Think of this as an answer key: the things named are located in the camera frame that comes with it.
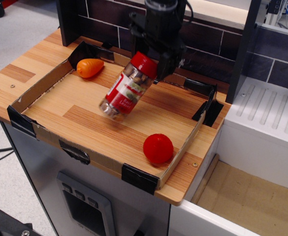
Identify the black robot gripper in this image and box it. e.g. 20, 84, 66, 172
129, 3, 186, 81

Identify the basil bottle red lid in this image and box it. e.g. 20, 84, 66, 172
98, 51, 159, 122

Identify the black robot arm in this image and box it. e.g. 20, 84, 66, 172
129, 0, 187, 83

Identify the cardboard fence with black tape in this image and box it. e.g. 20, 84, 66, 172
7, 42, 229, 202

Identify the orange toy carrot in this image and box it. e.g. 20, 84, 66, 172
76, 59, 104, 78

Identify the red toy tomato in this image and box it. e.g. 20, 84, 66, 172
143, 134, 174, 164

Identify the white toy sink unit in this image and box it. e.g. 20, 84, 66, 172
168, 78, 288, 236

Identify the grey toy oven panel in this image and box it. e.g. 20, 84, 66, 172
57, 172, 116, 236

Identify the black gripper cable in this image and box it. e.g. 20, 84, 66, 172
183, 0, 194, 24

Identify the dark grey right post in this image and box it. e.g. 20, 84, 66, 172
225, 0, 261, 104

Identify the dark grey post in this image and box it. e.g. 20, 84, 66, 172
225, 0, 261, 104
56, 0, 80, 47

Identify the dark grey left post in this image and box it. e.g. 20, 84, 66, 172
56, 0, 80, 47

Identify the black bracket with screw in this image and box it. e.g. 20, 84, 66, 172
0, 210, 41, 236

